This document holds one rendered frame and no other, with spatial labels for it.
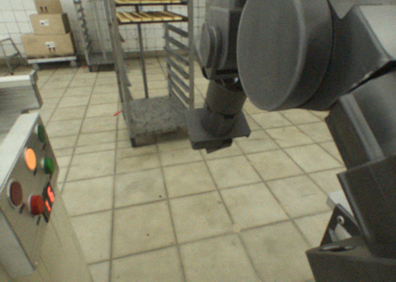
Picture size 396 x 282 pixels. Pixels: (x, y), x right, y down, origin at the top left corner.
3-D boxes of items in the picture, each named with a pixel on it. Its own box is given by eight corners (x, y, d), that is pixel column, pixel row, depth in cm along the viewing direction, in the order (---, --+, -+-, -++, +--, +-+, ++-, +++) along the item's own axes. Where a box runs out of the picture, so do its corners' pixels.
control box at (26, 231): (7, 280, 34) (-43, 208, 27) (43, 172, 53) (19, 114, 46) (38, 272, 35) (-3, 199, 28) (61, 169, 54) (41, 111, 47)
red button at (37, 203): (29, 221, 37) (22, 206, 35) (34, 206, 39) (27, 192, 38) (42, 218, 37) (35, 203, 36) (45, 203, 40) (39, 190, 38)
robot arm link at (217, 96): (220, 87, 30) (263, 83, 31) (205, 49, 33) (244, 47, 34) (210, 121, 35) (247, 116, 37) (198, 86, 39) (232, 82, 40)
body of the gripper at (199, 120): (182, 116, 43) (186, 86, 37) (237, 109, 46) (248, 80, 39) (190, 148, 40) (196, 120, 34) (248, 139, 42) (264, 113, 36)
